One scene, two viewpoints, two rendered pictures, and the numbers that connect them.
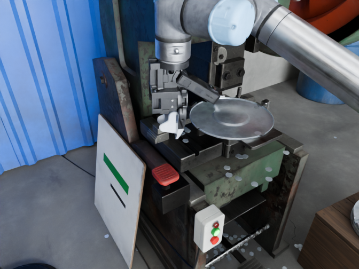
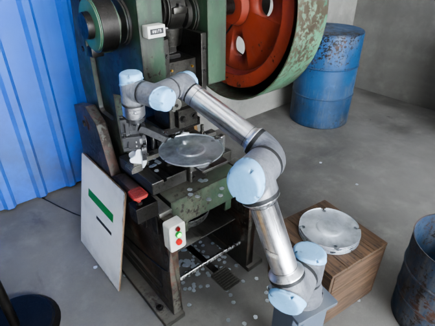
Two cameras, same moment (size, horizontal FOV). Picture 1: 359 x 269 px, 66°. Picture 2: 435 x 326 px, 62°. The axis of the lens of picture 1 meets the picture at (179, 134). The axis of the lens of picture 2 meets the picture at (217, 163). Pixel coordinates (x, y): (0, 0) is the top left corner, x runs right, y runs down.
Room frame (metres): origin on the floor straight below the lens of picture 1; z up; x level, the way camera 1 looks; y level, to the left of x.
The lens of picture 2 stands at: (-0.57, -0.14, 1.58)
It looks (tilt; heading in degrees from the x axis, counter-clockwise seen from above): 32 degrees down; 354
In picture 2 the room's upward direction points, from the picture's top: straight up
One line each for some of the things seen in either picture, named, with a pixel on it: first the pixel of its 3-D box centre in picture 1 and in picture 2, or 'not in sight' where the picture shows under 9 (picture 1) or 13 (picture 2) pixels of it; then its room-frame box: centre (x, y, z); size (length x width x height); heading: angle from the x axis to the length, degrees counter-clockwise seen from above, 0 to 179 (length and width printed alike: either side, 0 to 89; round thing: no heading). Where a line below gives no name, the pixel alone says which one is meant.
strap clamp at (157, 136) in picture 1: (170, 120); (144, 155); (0.85, 0.03, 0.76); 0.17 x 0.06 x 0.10; 123
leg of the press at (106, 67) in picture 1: (136, 174); (119, 203); (0.92, 0.19, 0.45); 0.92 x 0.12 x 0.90; 33
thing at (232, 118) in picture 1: (231, 116); (191, 149); (0.84, -0.18, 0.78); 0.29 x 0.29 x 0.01
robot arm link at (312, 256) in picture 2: not in sight; (307, 263); (0.28, -0.55, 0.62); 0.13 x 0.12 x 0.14; 140
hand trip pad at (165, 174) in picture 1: (165, 182); (138, 200); (0.57, 0.04, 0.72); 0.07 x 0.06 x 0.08; 33
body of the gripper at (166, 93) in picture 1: (169, 84); (133, 131); (0.59, 0.02, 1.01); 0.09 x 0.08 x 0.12; 101
